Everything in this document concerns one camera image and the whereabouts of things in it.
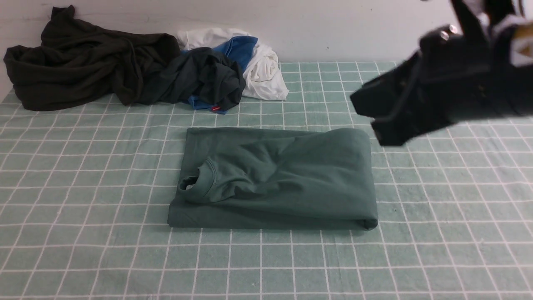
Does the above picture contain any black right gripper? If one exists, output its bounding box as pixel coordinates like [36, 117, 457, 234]
[350, 0, 533, 147]

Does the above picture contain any green long-sleeve top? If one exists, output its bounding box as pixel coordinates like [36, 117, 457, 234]
[167, 127, 379, 230]

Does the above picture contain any white crumpled garment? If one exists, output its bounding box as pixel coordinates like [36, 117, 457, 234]
[176, 28, 289, 101]

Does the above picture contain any blue crumpled garment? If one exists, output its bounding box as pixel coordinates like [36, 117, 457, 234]
[188, 35, 258, 115]

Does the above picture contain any dark olive crumpled garment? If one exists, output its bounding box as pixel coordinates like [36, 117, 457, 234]
[3, 5, 181, 111]

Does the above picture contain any green checkered tablecloth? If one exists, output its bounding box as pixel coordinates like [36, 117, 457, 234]
[0, 62, 533, 300]

